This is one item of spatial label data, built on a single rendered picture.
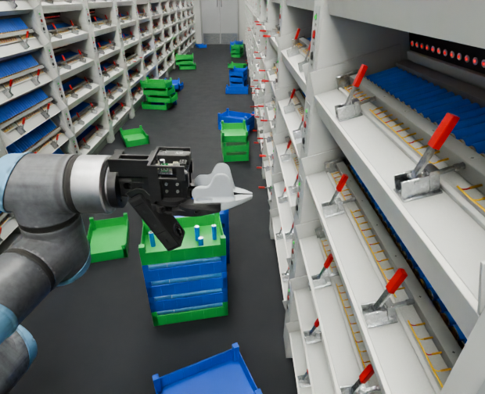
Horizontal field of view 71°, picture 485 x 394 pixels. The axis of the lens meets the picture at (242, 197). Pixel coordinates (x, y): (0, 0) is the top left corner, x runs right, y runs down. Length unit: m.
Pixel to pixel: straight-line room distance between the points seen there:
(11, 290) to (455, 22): 0.58
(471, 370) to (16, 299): 0.51
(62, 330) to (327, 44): 1.38
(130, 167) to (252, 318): 1.07
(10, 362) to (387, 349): 0.90
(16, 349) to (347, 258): 0.86
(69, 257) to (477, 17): 0.58
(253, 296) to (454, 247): 1.27
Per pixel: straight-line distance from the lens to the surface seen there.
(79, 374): 1.45
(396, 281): 0.49
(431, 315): 0.51
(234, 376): 1.33
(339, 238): 0.66
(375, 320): 0.52
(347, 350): 0.74
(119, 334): 1.51
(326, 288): 0.84
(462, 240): 0.36
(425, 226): 0.37
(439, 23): 0.38
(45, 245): 0.61
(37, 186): 0.56
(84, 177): 0.53
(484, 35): 0.32
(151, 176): 0.50
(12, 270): 0.58
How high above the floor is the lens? 1.14
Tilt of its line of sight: 31 degrees down
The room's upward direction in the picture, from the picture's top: straight up
